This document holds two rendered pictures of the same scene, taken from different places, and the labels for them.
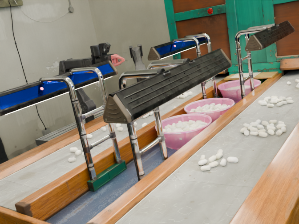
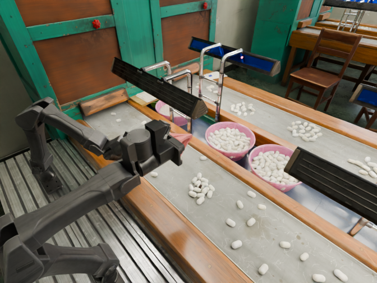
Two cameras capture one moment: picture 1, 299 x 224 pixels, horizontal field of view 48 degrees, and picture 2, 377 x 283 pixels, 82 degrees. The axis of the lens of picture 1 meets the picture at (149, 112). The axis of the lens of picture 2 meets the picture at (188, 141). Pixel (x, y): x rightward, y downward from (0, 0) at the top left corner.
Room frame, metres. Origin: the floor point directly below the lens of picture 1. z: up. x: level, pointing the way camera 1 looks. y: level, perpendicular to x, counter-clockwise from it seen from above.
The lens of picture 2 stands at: (1.81, 0.62, 1.50)
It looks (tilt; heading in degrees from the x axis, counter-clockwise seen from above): 40 degrees down; 278
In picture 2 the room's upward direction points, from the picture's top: straight up
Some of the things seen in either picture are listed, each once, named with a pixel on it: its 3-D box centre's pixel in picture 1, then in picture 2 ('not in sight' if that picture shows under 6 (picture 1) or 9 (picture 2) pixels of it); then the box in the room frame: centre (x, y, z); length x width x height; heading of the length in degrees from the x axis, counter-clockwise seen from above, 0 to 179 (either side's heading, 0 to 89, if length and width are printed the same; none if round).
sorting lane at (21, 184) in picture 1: (141, 120); (210, 195); (1.80, 0.05, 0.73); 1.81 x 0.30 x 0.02; 142
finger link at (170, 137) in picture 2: (116, 60); (183, 144); (1.90, 0.13, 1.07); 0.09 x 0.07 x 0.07; 52
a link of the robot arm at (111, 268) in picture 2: (88, 109); (102, 263); (2.12, 0.38, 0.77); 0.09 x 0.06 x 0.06; 142
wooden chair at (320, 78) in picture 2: not in sight; (316, 76); (0.68, -1.99, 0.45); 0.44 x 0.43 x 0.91; 137
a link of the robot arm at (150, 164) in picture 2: (100, 60); (144, 161); (1.99, 0.23, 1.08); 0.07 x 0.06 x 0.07; 52
